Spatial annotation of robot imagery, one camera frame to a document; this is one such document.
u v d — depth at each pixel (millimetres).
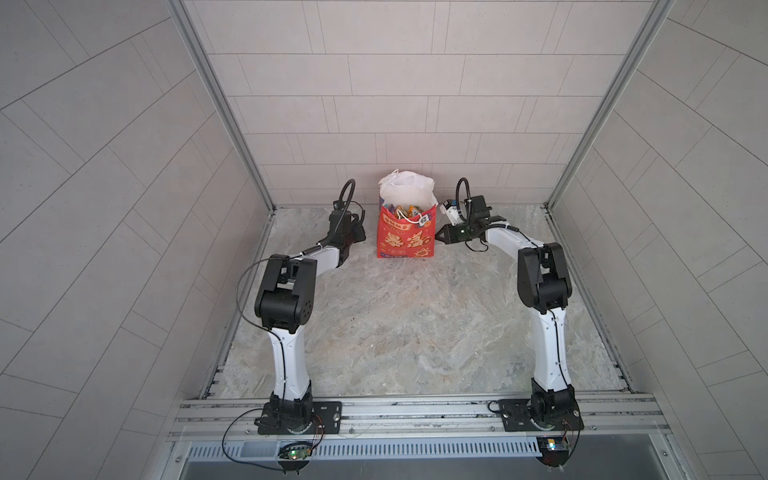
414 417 725
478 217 832
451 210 938
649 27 729
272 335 542
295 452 648
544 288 589
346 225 775
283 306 526
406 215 962
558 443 689
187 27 725
